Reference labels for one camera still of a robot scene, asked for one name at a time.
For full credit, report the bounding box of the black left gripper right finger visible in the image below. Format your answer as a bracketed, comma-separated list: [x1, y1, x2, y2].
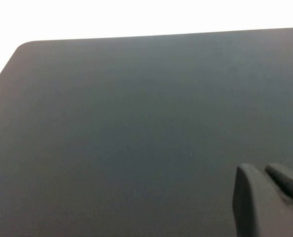
[264, 163, 293, 207]

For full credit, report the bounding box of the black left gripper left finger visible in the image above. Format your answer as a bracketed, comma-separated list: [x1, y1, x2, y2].
[232, 163, 293, 237]

